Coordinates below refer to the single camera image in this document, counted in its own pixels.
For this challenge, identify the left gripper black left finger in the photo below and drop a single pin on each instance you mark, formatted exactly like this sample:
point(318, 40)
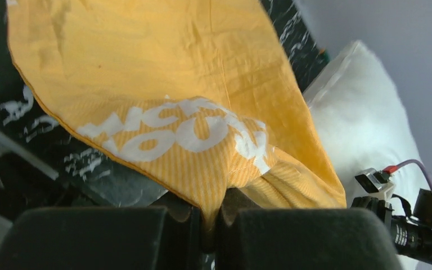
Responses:
point(102, 238)

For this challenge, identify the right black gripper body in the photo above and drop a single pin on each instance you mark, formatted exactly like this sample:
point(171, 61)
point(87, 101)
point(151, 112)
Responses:
point(411, 232)

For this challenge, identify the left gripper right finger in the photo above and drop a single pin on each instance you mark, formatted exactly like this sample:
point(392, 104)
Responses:
point(250, 237)

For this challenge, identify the orange printed pillowcase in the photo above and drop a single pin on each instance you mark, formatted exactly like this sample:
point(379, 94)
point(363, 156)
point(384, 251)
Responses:
point(197, 95)

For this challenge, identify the white pillow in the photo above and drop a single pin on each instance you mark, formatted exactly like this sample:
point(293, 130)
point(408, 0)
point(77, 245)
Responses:
point(359, 116)

